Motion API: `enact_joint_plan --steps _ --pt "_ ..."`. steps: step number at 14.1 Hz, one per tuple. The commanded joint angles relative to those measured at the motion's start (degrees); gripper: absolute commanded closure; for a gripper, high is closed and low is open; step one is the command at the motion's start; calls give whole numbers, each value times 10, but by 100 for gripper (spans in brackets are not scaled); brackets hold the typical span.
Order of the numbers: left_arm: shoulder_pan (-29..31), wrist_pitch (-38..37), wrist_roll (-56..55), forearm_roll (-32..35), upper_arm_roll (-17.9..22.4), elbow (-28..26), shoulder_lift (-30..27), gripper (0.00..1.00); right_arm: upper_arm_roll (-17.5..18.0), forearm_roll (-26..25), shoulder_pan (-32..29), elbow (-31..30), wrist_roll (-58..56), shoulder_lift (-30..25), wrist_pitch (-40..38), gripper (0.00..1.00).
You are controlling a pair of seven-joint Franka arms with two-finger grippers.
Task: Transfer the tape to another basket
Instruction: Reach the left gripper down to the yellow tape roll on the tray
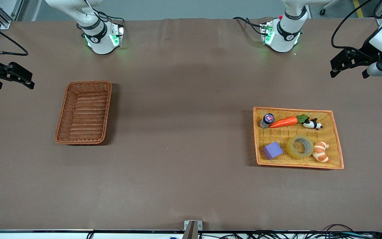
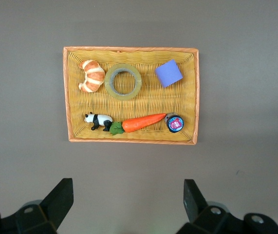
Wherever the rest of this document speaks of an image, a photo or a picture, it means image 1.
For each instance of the small jar blue lid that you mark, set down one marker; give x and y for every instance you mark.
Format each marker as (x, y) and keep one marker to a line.
(268, 119)

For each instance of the brown wicker basket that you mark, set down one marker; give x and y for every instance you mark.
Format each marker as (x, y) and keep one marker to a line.
(85, 113)

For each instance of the yellow tape roll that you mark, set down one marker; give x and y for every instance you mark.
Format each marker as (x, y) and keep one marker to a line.
(289, 149)

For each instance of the grey metal bracket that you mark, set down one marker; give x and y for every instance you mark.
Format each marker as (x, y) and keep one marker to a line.
(192, 229)

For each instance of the yellow wicker basket orange rim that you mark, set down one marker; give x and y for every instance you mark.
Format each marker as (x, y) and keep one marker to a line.
(287, 132)

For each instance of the purple cube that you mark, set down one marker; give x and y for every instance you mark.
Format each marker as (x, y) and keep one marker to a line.
(273, 151)

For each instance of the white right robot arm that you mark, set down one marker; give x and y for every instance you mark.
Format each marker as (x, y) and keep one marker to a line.
(99, 39)

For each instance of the plain table cover sheet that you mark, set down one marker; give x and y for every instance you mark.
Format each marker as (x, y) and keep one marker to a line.
(191, 99)

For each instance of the toy panda figure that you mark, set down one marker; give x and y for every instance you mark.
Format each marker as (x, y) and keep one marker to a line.
(310, 124)

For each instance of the toy croissant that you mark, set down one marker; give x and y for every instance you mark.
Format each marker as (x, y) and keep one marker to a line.
(320, 152)

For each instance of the chair caster wheel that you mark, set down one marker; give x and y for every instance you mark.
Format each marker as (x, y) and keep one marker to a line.
(323, 11)

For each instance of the orange toy carrot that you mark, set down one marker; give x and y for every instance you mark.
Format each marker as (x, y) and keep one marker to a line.
(285, 122)

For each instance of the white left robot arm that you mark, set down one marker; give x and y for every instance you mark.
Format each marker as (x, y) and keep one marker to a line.
(287, 33)

